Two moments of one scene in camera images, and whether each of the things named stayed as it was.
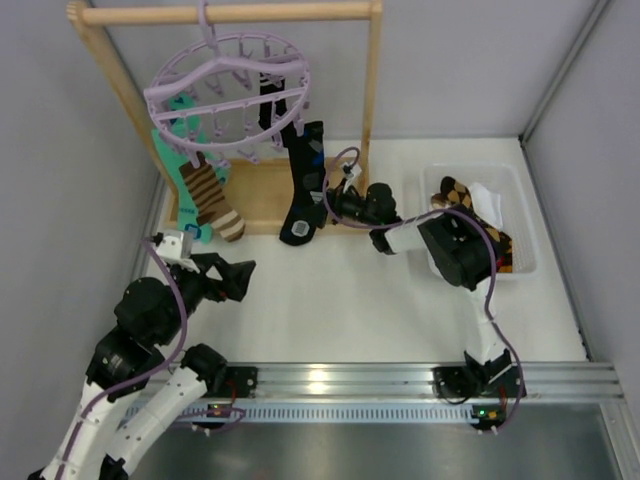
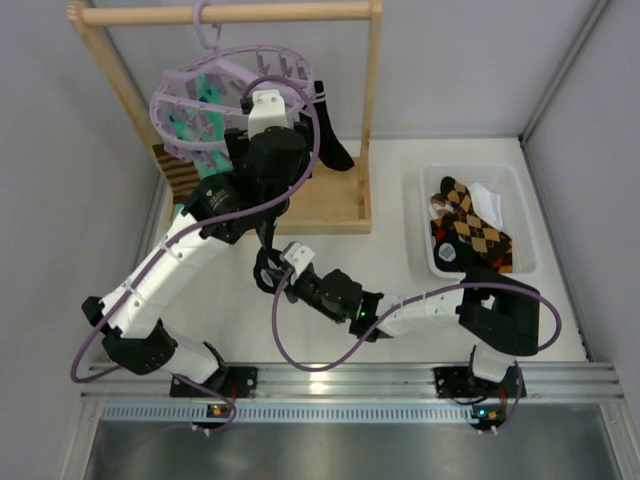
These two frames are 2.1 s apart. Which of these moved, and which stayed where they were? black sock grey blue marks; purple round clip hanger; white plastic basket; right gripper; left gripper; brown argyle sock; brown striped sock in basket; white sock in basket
Moved: left gripper; purple round clip hanger; right gripper; black sock grey blue marks
Stayed: brown argyle sock; brown striped sock in basket; white plastic basket; white sock in basket
